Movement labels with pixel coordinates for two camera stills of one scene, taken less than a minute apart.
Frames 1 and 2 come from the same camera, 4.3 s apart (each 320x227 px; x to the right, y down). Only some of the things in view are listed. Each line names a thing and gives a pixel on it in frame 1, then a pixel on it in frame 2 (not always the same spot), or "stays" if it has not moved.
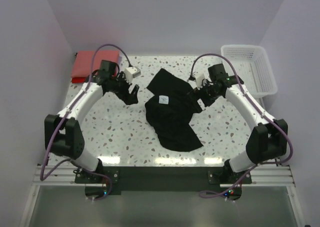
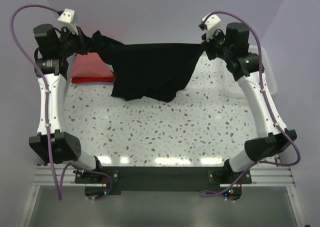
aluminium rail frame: [272, 176] stays
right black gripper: [202, 95] → [208, 50]
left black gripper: [126, 92] → [81, 44]
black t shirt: [169, 111] → [153, 71]
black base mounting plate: [166, 181] stays
